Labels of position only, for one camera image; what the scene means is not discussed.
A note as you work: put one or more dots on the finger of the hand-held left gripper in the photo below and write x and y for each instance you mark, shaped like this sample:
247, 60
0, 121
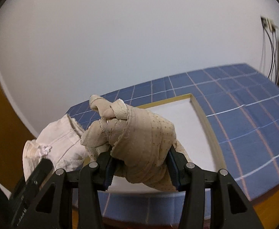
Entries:
38, 174

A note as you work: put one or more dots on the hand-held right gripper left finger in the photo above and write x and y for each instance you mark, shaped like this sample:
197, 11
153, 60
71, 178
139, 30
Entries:
109, 171

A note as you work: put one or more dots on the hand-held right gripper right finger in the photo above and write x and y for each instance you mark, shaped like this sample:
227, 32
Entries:
173, 171

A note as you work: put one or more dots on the white underwear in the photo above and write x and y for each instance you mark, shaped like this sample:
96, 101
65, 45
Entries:
63, 145

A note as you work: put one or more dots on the shallow cardboard tray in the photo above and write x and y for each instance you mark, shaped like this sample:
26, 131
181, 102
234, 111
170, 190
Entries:
196, 133

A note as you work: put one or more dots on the beige underwear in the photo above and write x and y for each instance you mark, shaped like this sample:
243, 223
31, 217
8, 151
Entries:
141, 136

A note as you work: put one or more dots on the brown wooden door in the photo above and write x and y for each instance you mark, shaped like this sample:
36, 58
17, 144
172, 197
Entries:
3, 114

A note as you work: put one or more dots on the blue plaid cloth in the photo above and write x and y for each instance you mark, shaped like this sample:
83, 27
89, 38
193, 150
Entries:
249, 114

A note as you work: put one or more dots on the dark wooden dresser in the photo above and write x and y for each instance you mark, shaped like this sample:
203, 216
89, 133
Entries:
273, 202

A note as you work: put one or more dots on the wall socket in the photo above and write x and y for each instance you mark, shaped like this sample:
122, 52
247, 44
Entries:
267, 23

